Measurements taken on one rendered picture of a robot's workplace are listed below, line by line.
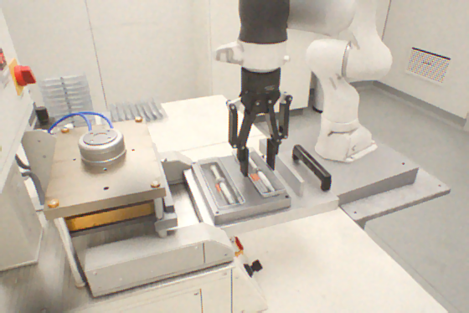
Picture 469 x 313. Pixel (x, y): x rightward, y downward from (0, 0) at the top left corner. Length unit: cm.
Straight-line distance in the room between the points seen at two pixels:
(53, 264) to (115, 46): 249
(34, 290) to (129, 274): 17
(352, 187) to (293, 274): 36
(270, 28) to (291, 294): 58
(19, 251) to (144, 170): 28
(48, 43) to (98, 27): 39
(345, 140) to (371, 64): 27
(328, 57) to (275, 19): 52
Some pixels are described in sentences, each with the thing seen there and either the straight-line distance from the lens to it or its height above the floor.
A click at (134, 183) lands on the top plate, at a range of 57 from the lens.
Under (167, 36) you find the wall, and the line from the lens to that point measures 312.
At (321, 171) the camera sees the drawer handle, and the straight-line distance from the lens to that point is 78.
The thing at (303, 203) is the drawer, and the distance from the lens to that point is 74.
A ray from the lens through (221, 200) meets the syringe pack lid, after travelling 68.
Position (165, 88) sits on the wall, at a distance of 324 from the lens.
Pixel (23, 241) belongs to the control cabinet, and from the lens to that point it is 72.
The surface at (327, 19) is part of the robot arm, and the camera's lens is 63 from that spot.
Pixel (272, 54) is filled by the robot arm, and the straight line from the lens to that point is 61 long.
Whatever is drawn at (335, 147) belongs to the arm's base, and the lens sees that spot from 121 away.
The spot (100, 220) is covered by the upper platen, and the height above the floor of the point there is 104.
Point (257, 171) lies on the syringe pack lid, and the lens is 75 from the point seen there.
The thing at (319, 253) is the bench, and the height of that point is 75.
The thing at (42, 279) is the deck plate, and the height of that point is 93.
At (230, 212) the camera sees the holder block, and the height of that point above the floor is 99.
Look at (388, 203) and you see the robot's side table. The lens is 118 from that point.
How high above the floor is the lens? 143
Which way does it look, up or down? 31 degrees down
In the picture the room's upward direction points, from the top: straight up
